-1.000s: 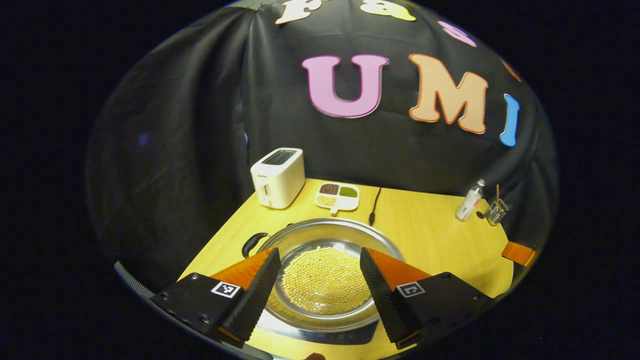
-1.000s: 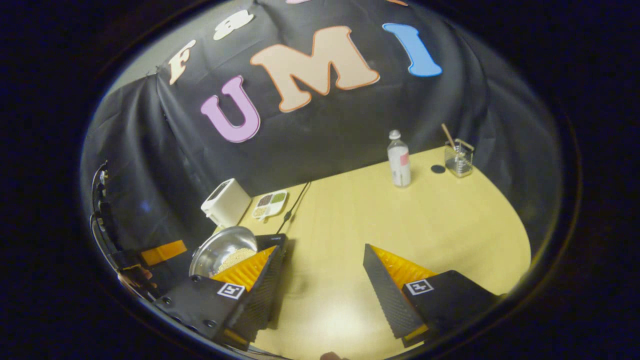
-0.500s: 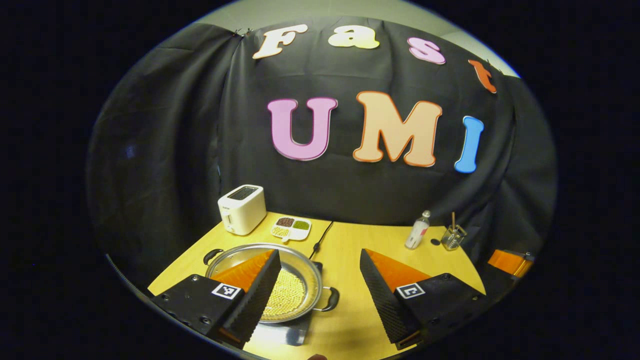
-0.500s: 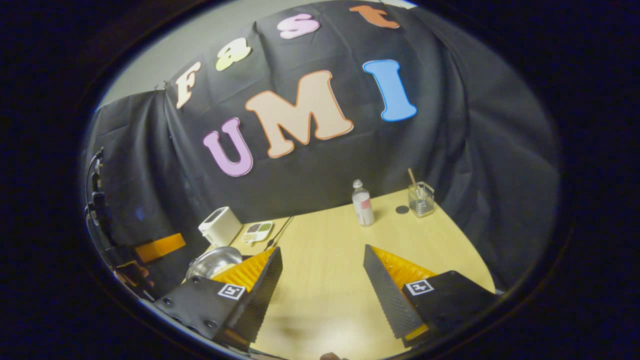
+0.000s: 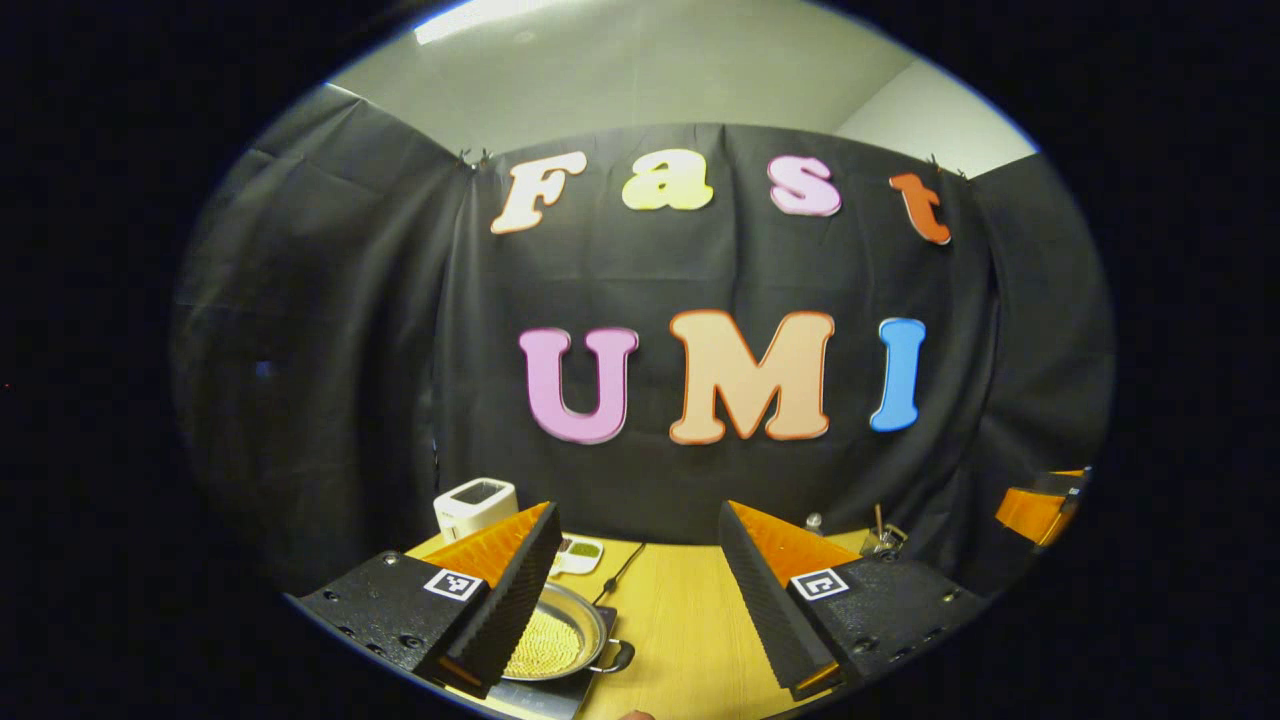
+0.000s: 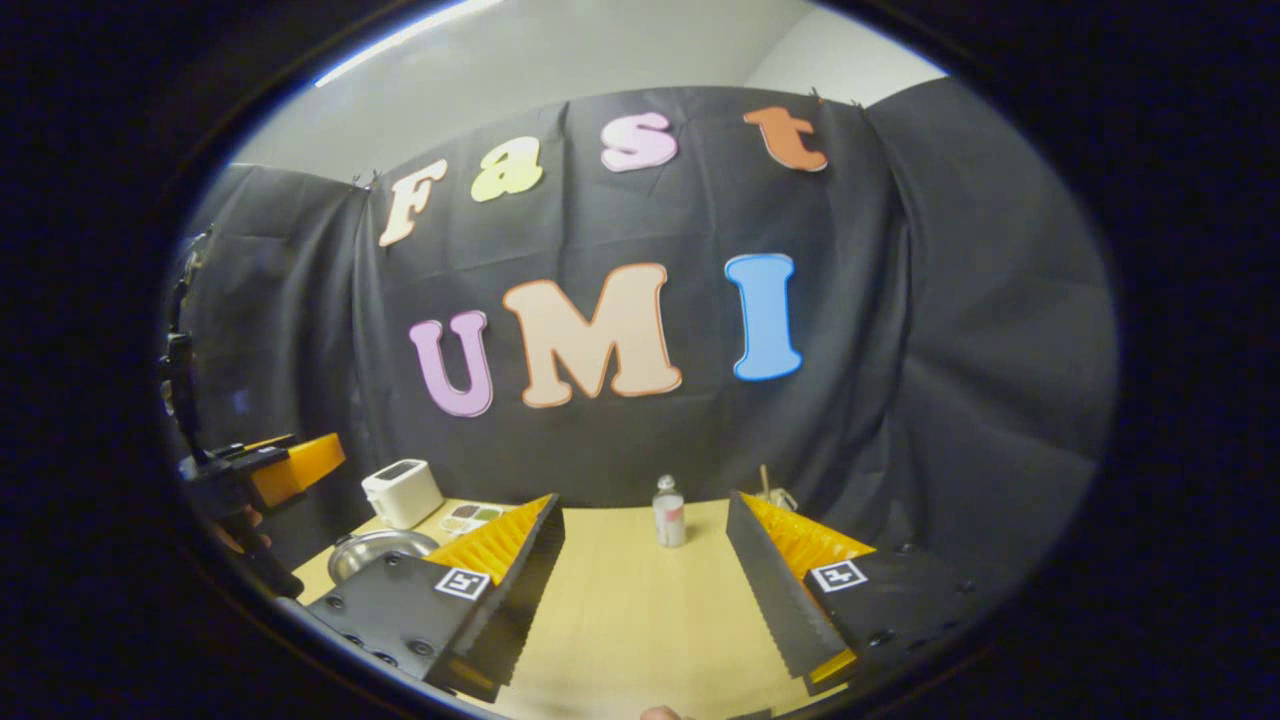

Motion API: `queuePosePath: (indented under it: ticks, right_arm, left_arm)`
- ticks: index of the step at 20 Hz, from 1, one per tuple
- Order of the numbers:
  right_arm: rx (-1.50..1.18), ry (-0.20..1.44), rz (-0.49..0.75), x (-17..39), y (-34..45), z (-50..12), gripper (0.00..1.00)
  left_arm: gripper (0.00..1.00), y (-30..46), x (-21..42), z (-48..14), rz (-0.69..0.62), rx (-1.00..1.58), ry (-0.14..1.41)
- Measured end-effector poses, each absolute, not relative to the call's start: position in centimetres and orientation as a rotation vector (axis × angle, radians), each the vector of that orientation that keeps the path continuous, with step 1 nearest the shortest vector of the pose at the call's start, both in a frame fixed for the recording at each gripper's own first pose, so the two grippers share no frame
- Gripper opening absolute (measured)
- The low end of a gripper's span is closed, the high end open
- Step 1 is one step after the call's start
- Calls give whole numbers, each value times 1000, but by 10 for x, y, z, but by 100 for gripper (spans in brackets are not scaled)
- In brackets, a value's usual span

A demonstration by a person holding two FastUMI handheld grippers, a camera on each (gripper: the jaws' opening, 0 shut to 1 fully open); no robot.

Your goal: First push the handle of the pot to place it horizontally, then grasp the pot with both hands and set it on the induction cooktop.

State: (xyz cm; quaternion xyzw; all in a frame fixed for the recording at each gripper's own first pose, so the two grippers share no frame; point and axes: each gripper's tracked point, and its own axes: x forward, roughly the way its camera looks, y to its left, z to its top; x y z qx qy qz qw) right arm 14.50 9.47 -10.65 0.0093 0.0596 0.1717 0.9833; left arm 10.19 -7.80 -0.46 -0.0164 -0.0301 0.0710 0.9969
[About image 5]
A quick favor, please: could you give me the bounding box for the steel pot with black handle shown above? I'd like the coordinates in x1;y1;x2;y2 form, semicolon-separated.
500;583;637;684

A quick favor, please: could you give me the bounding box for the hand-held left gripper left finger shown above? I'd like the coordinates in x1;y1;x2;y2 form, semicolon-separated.
295;502;563;700

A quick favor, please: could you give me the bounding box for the black backdrop cloth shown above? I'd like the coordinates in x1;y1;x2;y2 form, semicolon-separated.
172;85;1116;601

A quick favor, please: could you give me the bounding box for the black power cord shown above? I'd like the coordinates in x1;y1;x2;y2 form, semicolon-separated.
591;541;648;608

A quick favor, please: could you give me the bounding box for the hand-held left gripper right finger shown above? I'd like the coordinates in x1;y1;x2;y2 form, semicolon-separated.
717;499;991;702

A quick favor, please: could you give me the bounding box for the white toaster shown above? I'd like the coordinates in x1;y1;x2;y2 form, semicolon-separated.
433;478;519;544

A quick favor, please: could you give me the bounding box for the black induction cooktop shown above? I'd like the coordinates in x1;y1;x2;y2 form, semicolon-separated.
478;603;620;720

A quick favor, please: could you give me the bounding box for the white compartment tray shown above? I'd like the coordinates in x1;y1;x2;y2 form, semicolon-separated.
548;535;606;578

